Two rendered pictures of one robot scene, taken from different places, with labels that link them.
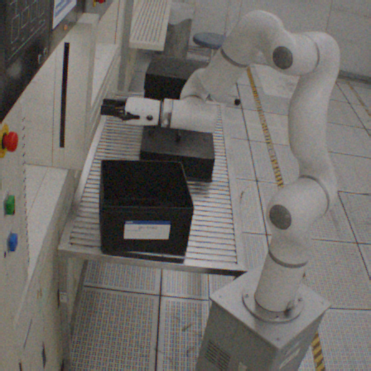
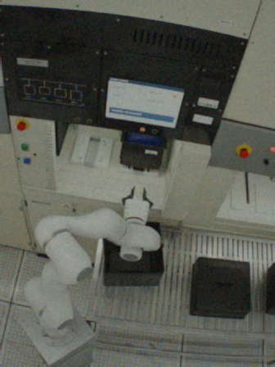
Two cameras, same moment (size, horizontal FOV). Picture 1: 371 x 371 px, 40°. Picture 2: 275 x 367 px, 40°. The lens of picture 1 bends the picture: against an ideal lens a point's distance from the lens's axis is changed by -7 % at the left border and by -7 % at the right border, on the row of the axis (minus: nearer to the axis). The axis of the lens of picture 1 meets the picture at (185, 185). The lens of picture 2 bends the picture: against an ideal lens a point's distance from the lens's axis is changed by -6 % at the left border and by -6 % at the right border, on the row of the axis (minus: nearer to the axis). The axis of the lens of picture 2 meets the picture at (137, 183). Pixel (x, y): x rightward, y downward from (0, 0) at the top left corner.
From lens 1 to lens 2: 1.78 m
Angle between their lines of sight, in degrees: 66
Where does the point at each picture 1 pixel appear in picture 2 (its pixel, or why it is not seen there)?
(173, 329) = (151, 337)
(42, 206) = (118, 196)
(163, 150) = (201, 272)
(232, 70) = not seen: hidden behind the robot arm
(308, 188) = (39, 295)
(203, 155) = (200, 300)
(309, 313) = (42, 346)
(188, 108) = not seen: hidden behind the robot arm
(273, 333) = (29, 319)
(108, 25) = not seen: outside the picture
